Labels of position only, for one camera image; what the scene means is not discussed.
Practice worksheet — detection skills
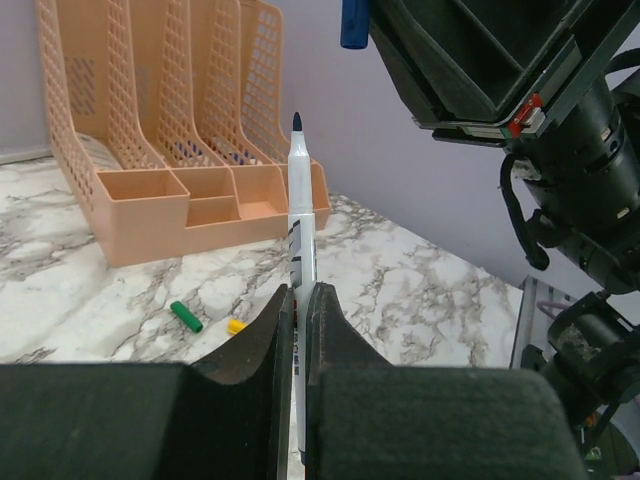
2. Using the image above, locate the peach desk organizer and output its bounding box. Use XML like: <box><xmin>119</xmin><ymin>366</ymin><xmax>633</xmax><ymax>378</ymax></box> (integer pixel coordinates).
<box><xmin>34</xmin><ymin>0</ymin><xmax>332</xmax><ymax>267</ymax></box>

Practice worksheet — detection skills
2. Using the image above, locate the blue pen cap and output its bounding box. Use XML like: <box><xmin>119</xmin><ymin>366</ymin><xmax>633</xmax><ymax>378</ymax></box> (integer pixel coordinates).
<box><xmin>340</xmin><ymin>0</ymin><xmax>371</xmax><ymax>50</ymax></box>

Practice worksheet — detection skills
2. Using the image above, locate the yellow pen cap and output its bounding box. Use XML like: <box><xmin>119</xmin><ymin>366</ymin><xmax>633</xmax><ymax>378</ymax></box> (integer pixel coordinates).
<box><xmin>227</xmin><ymin>319</ymin><xmax>247</xmax><ymax>335</ymax></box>

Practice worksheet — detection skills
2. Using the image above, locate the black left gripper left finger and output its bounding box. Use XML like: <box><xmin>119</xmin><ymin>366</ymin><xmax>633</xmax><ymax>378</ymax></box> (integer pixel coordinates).
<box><xmin>1</xmin><ymin>286</ymin><xmax>293</xmax><ymax>479</ymax></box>

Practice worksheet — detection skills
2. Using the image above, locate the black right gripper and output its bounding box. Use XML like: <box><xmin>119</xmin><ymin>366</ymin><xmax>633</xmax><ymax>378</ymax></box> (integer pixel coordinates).
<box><xmin>370</xmin><ymin>1</ymin><xmax>639</xmax><ymax>145</ymax></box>

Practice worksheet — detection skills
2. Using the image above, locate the green pen cap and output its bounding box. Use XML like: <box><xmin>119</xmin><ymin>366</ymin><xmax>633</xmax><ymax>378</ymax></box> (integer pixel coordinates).
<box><xmin>170</xmin><ymin>301</ymin><xmax>203</xmax><ymax>333</ymax></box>

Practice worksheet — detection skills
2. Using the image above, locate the white pen blue ink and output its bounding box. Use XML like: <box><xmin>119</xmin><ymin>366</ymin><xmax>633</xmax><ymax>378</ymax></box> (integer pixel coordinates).
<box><xmin>288</xmin><ymin>112</ymin><xmax>317</xmax><ymax>462</ymax></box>

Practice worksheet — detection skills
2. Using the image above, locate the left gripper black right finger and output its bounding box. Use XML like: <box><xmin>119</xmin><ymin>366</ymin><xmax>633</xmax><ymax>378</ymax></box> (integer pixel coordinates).
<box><xmin>305</xmin><ymin>282</ymin><xmax>587</xmax><ymax>479</ymax></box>

